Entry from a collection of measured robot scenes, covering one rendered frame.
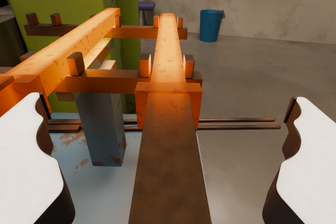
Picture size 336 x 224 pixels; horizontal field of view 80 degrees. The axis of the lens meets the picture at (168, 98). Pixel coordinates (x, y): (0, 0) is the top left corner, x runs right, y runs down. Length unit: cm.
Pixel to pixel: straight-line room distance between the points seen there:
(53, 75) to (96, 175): 28
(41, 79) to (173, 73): 11
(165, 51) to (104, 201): 29
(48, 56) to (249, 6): 398
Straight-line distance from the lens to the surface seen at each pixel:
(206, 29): 359
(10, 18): 77
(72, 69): 23
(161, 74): 17
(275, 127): 59
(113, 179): 44
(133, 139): 50
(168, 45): 24
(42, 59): 23
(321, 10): 442
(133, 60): 120
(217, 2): 409
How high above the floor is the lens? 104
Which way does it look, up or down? 33 degrees down
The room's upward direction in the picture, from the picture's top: 2 degrees clockwise
